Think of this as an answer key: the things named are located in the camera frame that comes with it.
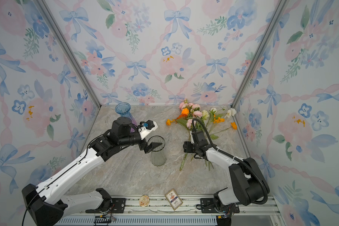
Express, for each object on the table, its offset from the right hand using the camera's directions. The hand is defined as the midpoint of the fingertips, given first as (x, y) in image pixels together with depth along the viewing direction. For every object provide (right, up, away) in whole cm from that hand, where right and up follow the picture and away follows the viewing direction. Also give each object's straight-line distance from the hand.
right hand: (189, 145), depth 92 cm
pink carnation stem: (+4, +13, -6) cm, 15 cm away
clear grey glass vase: (-20, -7, -3) cm, 22 cm away
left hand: (-18, +10, -23) cm, 31 cm away
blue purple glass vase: (-43, +24, +1) cm, 49 cm away
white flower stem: (+36, +23, +19) cm, 47 cm away
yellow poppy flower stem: (+22, +17, +15) cm, 32 cm away
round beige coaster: (-26, -27, -16) cm, 41 cm away
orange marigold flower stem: (-2, +22, +16) cm, 27 cm away
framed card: (-10, -26, -17) cm, 32 cm away
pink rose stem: (+5, +26, +21) cm, 34 cm away
